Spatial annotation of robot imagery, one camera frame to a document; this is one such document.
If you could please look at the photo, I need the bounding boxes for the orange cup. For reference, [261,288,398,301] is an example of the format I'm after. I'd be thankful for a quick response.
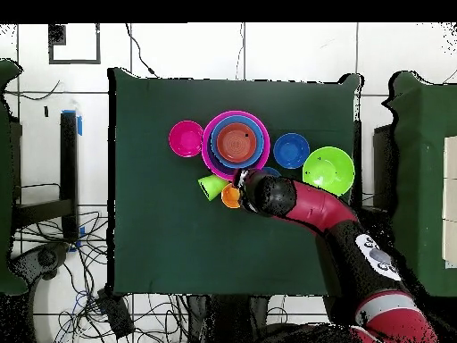
[220,182,243,209]

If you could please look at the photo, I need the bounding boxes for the purple bowl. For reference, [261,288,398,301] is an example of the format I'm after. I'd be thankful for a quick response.
[205,140,251,177]

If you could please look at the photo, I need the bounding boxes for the orange bowl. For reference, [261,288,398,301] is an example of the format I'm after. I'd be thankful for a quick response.
[215,121,258,164]

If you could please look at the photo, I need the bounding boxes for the large light blue bowl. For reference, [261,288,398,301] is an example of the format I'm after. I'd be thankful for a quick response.
[210,114,266,170]

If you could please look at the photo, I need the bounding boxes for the large pink bowl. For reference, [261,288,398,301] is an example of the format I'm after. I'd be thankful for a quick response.
[201,109,271,181]

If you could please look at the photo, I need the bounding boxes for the small crimson bowl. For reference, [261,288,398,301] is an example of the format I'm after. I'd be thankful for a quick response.
[168,120,205,159]

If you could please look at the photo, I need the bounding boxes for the green cup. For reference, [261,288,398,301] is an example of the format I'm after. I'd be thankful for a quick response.
[197,173,229,202]

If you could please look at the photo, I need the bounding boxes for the small dark blue bowl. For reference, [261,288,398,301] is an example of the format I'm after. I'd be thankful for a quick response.
[272,132,311,170]

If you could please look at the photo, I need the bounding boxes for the dark green table cloth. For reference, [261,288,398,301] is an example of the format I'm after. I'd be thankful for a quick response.
[108,67,361,297]

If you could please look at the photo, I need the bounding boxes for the large green bowl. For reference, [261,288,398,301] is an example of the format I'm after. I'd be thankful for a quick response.
[302,146,356,197]

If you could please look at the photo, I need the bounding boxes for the black stand with blue tape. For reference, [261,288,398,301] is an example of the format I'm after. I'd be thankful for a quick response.
[10,109,84,253]

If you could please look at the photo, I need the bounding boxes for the black power adapter box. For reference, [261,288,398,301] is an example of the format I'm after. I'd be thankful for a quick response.
[96,288,136,339]

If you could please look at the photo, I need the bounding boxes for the green cloth covered table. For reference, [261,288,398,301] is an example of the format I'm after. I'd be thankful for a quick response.
[381,70,457,297]
[0,58,29,297]

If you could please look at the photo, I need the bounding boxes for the white boxes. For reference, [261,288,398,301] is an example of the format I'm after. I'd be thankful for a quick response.
[442,135,457,269]

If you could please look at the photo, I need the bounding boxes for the black floor cable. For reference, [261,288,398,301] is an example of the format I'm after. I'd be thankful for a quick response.
[124,22,160,78]

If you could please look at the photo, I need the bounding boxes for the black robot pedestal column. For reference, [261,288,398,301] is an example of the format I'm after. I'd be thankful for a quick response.
[185,294,272,343]

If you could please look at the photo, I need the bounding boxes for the tangle of black cables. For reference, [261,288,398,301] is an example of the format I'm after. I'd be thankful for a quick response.
[13,210,187,343]

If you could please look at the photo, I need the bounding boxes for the black square floor frame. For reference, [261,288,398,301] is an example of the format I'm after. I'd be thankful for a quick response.
[48,22,102,66]

